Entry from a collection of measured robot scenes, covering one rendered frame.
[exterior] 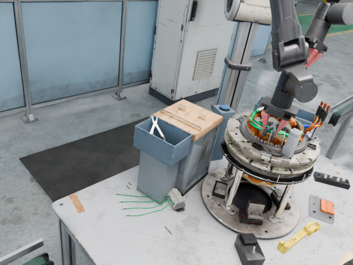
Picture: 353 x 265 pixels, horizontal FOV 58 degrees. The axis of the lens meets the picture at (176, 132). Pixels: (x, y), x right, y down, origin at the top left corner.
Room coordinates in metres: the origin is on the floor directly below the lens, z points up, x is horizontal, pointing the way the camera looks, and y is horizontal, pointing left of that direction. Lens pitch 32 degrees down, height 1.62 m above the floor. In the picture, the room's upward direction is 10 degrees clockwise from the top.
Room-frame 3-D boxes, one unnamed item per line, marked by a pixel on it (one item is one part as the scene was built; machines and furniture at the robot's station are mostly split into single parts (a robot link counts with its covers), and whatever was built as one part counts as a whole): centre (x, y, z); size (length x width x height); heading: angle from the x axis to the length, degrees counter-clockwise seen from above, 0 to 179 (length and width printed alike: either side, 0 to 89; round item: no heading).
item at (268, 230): (0.96, -0.33, 0.80); 0.39 x 0.39 x 0.01
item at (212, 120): (1.04, -0.04, 1.05); 0.20 x 0.19 x 0.02; 150
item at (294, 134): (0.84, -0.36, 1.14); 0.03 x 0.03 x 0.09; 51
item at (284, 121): (0.83, -0.28, 1.21); 0.07 x 0.07 x 0.09; 68
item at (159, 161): (0.91, 0.04, 0.92); 0.17 x 0.11 x 0.28; 60
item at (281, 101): (0.84, -0.28, 1.28); 0.10 x 0.07 x 0.07; 68
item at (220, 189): (0.95, -0.21, 0.83); 0.05 x 0.04 x 0.02; 169
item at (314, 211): (0.97, -0.62, 0.79); 0.12 x 0.09 x 0.02; 164
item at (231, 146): (0.87, -0.22, 1.06); 0.09 x 0.04 x 0.01; 51
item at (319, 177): (1.18, -0.73, 0.79); 0.15 x 0.05 x 0.02; 82
